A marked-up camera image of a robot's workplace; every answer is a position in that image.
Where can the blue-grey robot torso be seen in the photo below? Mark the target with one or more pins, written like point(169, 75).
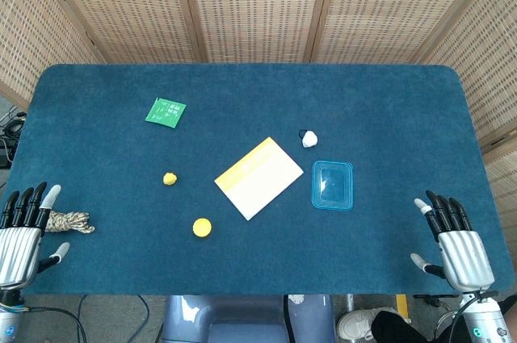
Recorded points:
point(246, 319)

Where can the green paper packet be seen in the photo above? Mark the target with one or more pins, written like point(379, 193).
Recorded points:
point(166, 113)

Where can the yellow round disc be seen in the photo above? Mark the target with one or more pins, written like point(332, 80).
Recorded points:
point(202, 227)

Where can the small white object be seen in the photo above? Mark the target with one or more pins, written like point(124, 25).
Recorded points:
point(309, 138)

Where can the metal table leg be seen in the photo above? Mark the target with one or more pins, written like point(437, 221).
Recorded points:
point(350, 303)

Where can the blue table mat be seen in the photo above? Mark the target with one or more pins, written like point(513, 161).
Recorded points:
point(258, 137)

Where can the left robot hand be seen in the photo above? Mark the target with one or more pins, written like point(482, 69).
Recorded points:
point(18, 240)

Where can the yellow and white notebook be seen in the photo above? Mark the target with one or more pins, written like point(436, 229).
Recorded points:
point(258, 178)

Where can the woven folding screen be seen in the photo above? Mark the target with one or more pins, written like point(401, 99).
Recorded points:
point(258, 8)

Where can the clear blue plastic container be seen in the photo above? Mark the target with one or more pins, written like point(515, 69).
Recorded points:
point(332, 185)

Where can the white sneaker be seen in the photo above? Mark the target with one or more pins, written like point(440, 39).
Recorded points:
point(357, 325)

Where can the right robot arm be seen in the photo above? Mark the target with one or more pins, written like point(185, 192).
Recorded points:
point(482, 316)

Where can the black trouser leg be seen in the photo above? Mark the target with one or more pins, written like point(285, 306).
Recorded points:
point(400, 327)

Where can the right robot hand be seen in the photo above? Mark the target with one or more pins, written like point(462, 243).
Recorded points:
point(464, 254)

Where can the small yellow toy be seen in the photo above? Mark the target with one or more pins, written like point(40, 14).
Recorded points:
point(170, 178)

